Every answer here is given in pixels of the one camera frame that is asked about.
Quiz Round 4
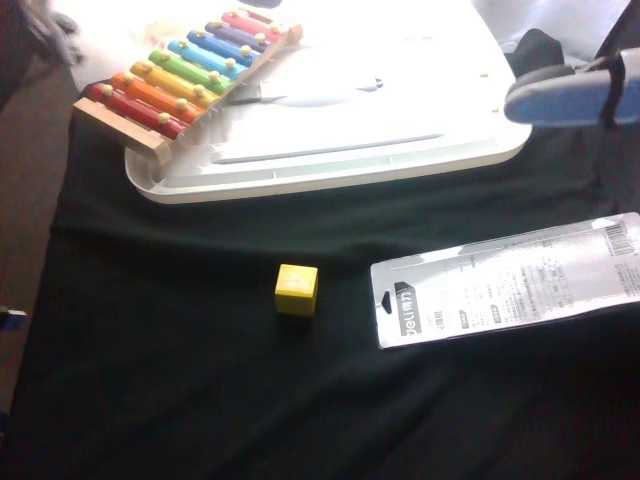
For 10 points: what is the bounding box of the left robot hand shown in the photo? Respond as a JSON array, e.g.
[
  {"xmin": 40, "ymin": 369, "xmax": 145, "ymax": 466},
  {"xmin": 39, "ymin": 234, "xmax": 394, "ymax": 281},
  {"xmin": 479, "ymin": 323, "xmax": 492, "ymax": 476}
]
[{"xmin": 27, "ymin": 0, "xmax": 85, "ymax": 65}]

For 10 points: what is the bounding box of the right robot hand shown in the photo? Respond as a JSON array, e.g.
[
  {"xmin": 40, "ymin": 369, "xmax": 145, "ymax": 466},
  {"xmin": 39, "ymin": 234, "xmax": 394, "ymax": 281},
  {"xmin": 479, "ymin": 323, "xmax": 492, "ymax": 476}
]
[{"xmin": 503, "ymin": 47, "xmax": 640, "ymax": 129}]

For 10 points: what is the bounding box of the rainbow wooden toy xylophone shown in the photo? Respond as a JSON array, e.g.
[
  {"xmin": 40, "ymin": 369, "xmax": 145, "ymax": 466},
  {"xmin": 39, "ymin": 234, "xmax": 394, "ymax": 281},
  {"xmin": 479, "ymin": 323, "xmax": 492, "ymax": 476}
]
[{"xmin": 72, "ymin": 7, "xmax": 305, "ymax": 169}]

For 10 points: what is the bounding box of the silver blister pack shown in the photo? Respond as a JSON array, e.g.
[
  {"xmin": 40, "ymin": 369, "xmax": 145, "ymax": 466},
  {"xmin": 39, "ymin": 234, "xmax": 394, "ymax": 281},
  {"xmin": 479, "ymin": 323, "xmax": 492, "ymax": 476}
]
[{"xmin": 369, "ymin": 212, "xmax": 640, "ymax": 350}]

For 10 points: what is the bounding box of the white plastic box lid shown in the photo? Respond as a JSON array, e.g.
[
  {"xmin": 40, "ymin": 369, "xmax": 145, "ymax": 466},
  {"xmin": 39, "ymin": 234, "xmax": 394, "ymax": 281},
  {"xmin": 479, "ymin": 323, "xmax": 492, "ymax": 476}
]
[{"xmin": 123, "ymin": 0, "xmax": 532, "ymax": 205}]

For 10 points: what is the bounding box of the yellow wooden cube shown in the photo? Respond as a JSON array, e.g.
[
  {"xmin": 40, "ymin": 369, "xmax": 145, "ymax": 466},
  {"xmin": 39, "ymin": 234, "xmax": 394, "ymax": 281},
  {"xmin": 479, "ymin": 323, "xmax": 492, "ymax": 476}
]
[{"xmin": 274, "ymin": 263, "xmax": 320, "ymax": 317}]

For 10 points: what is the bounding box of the black table cloth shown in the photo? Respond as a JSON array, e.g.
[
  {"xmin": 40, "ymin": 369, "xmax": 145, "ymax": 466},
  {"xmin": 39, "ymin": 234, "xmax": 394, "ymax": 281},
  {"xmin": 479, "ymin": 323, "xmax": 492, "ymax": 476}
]
[{"xmin": 0, "ymin": 27, "xmax": 640, "ymax": 480}]

